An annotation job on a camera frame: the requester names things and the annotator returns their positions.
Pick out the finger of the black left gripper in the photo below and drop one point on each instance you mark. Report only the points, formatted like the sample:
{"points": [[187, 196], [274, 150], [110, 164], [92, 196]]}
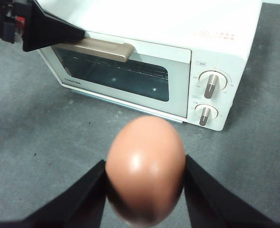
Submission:
{"points": [[47, 31]]}

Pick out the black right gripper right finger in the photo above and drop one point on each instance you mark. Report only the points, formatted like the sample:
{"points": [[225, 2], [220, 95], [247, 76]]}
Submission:
{"points": [[213, 204]]}

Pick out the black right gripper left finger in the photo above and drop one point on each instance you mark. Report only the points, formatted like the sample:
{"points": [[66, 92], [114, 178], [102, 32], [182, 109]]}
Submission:
{"points": [[71, 204]]}

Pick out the brown egg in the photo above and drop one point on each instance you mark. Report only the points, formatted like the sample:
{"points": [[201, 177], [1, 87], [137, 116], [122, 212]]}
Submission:
{"points": [[144, 171]]}

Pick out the small beige timer knob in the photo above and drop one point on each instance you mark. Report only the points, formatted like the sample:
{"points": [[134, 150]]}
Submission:
{"points": [[205, 116]]}

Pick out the cream toaster oven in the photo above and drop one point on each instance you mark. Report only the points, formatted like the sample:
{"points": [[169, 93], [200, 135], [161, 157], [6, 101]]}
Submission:
{"points": [[154, 21]]}

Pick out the large beige temperature knob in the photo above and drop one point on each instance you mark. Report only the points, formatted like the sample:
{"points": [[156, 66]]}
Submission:
{"points": [[211, 85]]}

